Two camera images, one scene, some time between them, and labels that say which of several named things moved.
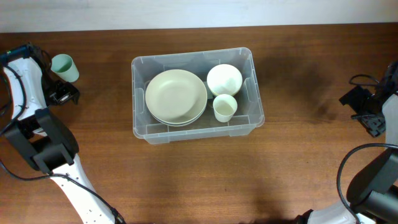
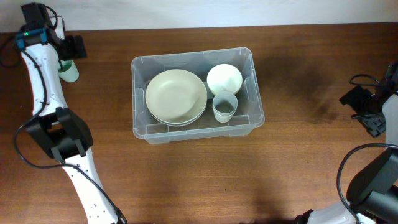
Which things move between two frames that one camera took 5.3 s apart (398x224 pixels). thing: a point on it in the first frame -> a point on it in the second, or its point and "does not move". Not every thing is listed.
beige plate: [175, 98] does not move
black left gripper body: [55, 90] -> [67, 48]
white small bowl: [224, 79] does not move
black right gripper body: [369, 115] does not move
